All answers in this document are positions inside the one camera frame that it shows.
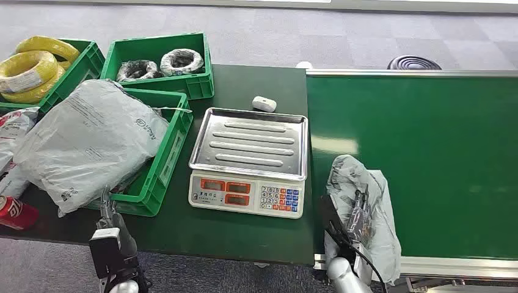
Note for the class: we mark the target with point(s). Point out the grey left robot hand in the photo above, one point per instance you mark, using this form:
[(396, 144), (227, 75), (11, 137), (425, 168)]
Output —
[(127, 242)]

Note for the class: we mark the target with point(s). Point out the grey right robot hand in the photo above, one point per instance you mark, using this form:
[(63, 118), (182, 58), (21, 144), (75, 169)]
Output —
[(359, 220)]

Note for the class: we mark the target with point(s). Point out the small grey plastic mailer package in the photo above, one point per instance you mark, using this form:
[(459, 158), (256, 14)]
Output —
[(384, 226)]

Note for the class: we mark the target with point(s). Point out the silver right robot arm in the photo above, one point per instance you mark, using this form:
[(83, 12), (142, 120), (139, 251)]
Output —
[(344, 275)]

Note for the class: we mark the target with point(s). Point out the green crate holding large package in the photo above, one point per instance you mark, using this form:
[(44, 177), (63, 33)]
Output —
[(162, 170)]

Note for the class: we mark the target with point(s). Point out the green conveyor belt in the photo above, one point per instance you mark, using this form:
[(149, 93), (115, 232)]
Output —
[(445, 161)]

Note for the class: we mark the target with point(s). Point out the large grey plastic mailer package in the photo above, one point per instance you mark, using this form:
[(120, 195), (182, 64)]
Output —
[(89, 141)]

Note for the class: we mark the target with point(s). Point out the white electronic scale body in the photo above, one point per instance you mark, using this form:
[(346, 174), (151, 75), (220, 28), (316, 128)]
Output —
[(247, 198)]

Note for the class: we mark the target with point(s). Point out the red drink can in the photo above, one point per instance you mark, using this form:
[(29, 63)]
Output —
[(16, 212)]

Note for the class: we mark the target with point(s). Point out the white printed plastic bag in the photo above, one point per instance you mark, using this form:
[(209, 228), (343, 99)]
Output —
[(14, 129), (12, 184)]

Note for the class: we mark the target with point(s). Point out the steel scale tray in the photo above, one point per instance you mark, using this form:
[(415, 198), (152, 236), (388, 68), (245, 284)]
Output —
[(249, 141)]

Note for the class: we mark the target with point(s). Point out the thin white plastic strip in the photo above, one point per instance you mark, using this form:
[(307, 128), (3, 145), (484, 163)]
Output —
[(174, 109)]

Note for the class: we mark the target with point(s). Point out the small white rounded case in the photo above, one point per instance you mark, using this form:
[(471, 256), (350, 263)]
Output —
[(264, 104)]

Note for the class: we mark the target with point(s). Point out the small white round object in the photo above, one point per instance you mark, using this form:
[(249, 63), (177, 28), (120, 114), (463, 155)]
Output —
[(303, 65)]

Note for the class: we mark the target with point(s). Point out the black ribbed round object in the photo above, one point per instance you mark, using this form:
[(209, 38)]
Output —
[(412, 64)]

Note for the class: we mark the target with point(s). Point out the green crate with yellow coils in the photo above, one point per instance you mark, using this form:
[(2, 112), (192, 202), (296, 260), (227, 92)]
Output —
[(81, 68)]

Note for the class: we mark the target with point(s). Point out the green crate with black coils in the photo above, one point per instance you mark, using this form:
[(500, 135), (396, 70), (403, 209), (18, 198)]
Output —
[(153, 46)]

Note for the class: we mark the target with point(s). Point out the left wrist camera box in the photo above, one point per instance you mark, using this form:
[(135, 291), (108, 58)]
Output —
[(104, 250)]

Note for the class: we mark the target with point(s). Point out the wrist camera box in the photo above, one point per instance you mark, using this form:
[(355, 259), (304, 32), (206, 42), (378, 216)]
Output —
[(332, 220), (104, 250)]

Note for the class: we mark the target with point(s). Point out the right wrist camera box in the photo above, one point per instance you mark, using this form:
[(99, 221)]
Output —
[(332, 220)]

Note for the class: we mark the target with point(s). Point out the aluminium conveyor frame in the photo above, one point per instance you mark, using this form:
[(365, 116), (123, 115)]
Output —
[(445, 267)]

